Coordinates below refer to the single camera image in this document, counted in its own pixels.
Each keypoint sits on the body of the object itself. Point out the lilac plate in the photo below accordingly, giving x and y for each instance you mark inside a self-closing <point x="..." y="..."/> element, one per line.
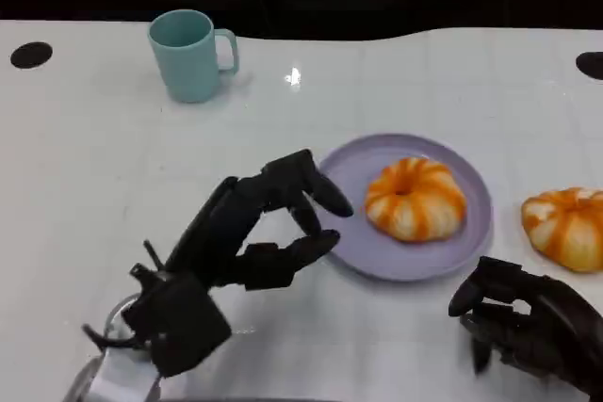
<point x="471" y="176"/>

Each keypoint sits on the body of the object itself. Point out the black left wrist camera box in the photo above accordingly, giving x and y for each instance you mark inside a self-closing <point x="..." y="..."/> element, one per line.
<point x="184" y="322"/>

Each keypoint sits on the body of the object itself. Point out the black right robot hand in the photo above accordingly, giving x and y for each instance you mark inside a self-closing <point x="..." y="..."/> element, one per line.
<point x="542" y="326"/>

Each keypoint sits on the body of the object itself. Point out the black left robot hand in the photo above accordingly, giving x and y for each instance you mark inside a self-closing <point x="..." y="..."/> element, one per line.
<point x="226" y="228"/>

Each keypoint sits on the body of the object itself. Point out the pale green mug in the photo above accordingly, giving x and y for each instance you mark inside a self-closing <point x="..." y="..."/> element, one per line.
<point x="184" y="58"/>

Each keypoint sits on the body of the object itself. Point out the orange and white toy bread roll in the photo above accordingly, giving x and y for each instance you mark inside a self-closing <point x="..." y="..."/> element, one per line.
<point x="414" y="199"/>
<point x="565" y="228"/>

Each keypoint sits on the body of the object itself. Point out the black round table grommet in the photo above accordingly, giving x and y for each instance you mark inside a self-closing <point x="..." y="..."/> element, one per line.
<point x="31" y="54"/>
<point x="591" y="64"/>

